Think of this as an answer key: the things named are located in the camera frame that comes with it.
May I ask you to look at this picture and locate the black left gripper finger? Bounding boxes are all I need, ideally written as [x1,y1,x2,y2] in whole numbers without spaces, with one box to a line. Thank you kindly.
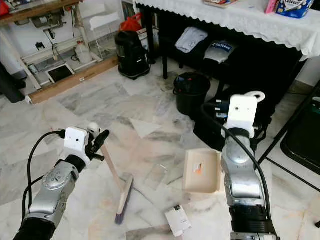
[94,129,111,150]

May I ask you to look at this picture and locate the wooden broom purple bristles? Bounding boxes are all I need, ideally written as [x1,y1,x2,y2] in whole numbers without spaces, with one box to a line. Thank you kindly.
[88,122,135,225]

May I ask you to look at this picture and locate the beige dustpan wooden handle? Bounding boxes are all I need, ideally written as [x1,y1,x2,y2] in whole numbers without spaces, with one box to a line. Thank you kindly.
[181,147,225,195]

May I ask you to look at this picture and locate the white paper card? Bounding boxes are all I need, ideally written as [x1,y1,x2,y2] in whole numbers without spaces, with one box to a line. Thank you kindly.
[163,204,193,238]

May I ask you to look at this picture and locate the black flat case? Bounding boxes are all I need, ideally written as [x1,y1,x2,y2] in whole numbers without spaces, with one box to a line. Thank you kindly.
[192,92,268,152]

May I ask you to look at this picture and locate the silver blue packaged bag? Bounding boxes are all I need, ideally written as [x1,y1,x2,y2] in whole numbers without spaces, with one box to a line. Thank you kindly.
[203,40,237,65]

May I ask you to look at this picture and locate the clear plastic sheet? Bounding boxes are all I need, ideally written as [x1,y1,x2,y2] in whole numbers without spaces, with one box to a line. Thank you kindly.
[142,163,169,190]

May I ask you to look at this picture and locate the thin black stand leg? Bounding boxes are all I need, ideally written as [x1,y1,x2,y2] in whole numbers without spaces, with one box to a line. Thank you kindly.
[257,84,320,179]

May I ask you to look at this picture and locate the long wooden plank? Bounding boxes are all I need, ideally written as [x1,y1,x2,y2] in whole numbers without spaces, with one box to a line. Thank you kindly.
[28,54,120,105]

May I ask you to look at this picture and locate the folded grey cloth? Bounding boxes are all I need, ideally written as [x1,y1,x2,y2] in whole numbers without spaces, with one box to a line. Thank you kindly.
[174,26,209,54]

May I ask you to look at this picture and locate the white framed dark tablet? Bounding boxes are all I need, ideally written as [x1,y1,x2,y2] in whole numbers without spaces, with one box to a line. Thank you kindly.
[46,63,76,84]

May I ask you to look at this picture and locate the white plastic jug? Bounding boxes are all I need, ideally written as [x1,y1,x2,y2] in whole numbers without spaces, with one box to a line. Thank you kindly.
[74,40,94,65]

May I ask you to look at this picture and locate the black square bin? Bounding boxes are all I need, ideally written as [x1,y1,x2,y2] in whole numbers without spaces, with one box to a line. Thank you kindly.
[279,97,320,176]

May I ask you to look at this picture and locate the black canister vacuum cleaner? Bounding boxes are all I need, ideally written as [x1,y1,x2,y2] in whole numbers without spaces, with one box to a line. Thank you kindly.
[114,30,151,80]

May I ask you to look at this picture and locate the table with white lace cloth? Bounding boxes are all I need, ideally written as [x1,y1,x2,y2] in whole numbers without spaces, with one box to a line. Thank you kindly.
[134,0,320,121]

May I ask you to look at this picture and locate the flat colourful book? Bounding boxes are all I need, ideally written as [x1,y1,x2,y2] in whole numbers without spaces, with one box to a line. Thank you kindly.
[202,0,239,9]

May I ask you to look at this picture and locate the pink packet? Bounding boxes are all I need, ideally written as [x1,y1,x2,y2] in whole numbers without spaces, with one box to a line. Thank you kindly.
[264,0,279,15]

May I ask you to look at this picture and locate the red plastic bag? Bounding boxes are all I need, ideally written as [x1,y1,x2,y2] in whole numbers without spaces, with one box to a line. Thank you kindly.
[120,13,144,33]

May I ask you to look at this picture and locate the blue white tissue pack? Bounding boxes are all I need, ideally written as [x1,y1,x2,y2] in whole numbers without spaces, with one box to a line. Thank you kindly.
[274,0,315,20]

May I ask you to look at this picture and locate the red cloth item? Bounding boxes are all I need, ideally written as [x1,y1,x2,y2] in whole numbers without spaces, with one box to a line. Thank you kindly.
[0,0,11,16]

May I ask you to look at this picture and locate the wooden top workbench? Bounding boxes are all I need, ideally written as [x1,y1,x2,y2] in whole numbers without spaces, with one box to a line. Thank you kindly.
[0,0,106,91]

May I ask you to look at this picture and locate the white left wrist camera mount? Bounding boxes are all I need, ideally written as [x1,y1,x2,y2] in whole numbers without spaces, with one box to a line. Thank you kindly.
[62,127,92,161]

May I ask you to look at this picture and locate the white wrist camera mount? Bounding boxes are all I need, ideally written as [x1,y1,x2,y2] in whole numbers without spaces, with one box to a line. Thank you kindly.
[62,127,92,161]
[225,90,266,137]

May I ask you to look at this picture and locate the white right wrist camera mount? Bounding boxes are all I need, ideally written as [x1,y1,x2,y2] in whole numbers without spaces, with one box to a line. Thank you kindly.
[225,90,266,137]

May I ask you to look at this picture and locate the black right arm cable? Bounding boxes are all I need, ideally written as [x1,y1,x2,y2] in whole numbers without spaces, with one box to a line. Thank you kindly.
[201,102,273,221]

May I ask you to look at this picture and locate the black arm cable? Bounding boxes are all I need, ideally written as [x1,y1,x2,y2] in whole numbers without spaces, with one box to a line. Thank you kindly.
[201,102,273,221]
[22,130,67,221]

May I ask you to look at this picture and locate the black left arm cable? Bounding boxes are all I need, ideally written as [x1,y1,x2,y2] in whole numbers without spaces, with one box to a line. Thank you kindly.
[22,130,67,221]

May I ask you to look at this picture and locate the white wire rack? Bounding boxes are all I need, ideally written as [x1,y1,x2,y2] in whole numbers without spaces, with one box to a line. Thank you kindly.
[87,4,121,61]

